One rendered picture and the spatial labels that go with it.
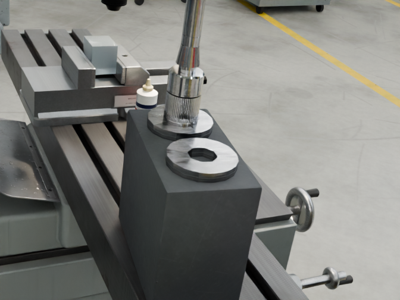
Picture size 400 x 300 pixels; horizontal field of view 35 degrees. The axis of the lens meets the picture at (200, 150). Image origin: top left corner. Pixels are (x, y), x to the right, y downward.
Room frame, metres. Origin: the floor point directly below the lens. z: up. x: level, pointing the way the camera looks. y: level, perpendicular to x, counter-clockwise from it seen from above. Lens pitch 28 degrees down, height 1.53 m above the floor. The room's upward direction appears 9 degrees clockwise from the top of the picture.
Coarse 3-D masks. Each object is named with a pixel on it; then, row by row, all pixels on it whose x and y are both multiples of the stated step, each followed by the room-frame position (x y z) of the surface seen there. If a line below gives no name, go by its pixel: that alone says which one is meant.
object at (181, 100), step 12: (168, 84) 0.78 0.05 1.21; (180, 84) 0.76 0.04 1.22; (168, 96) 0.77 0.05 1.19; (180, 96) 0.76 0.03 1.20; (192, 96) 0.77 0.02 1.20; (168, 108) 0.77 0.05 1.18; (180, 108) 0.76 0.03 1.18; (192, 108) 0.77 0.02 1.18; (168, 120) 0.77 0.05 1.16; (180, 120) 0.76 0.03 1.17; (192, 120) 0.77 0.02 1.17
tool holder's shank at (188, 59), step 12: (192, 0) 0.78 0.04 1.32; (204, 0) 0.78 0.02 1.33; (192, 12) 0.78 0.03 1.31; (192, 24) 0.78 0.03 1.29; (192, 36) 0.78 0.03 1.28; (180, 48) 0.78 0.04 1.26; (192, 48) 0.78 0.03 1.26; (180, 60) 0.78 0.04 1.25; (192, 60) 0.77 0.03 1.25; (192, 72) 0.78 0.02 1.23
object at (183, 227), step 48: (144, 144) 0.73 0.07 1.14; (192, 144) 0.72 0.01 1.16; (144, 192) 0.70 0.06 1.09; (192, 192) 0.63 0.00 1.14; (240, 192) 0.65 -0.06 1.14; (144, 240) 0.68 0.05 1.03; (192, 240) 0.63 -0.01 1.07; (240, 240) 0.65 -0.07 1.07; (144, 288) 0.66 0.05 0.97; (192, 288) 0.64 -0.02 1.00; (240, 288) 0.66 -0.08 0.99
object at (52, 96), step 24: (72, 48) 1.23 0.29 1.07; (24, 72) 1.17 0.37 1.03; (48, 72) 1.19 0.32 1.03; (72, 72) 1.16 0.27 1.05; (24, 96) 1.16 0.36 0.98; (48, 96) 1.10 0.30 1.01; (72, 96) 1.12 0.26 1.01; (96, 96) 1.15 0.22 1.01; (120, 96) 1.17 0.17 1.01; (48, 120) 1.09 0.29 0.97; (72, 120) 1.11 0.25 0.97; (96, 120) 1.13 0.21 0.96
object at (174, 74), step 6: (174, 66) 0.80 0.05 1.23; (168, 72) 0.78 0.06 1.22; (174, 72) 0.78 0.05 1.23; (180, 72) 0.78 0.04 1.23; (198, 72) 0.79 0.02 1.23; (174, 78) 0.77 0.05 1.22; (180, 78) 0.76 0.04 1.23; (186, 78) 0.76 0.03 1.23; (192, 78) 0.77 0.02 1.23; (198, 78) 0.77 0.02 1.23; (186, 84) 0.76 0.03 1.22; (192, 84) 0.77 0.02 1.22
